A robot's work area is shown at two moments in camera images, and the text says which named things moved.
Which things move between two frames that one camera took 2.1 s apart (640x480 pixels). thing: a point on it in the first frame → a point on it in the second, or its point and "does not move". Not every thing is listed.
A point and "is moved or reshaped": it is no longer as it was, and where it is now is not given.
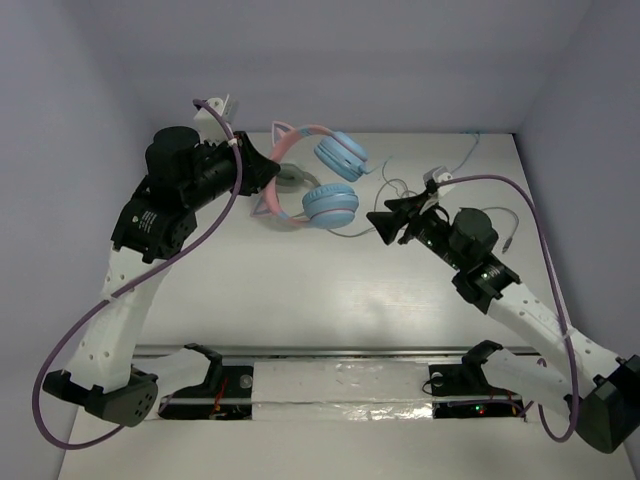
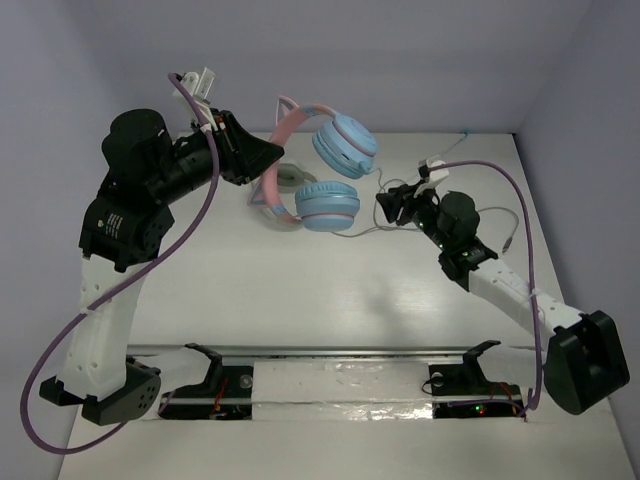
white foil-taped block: [341, 390] does not move
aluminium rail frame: [183, 351] does not move
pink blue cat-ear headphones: [327, 206] is moved or reshaped
